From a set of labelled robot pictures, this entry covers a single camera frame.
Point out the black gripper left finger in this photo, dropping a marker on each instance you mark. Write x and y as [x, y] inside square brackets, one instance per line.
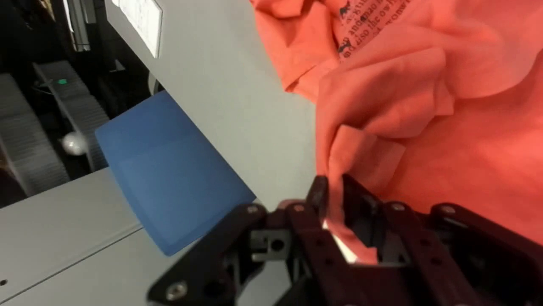
[318, 197]

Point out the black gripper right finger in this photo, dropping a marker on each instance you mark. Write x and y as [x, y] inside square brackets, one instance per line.
[362, 209]

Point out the coral printed sweatshirt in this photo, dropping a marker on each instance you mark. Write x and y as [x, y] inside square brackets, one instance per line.
[452, 141]

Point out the blue office chair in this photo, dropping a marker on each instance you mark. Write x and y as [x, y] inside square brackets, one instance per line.
[170, 170]

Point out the white paper label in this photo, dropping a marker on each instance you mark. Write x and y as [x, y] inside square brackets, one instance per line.
[138, 22]

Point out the black device green light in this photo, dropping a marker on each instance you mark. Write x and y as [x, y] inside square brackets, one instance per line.
[68, 95]

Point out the aluminium frame profile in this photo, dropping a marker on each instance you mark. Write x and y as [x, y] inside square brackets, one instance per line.
[77, 22]

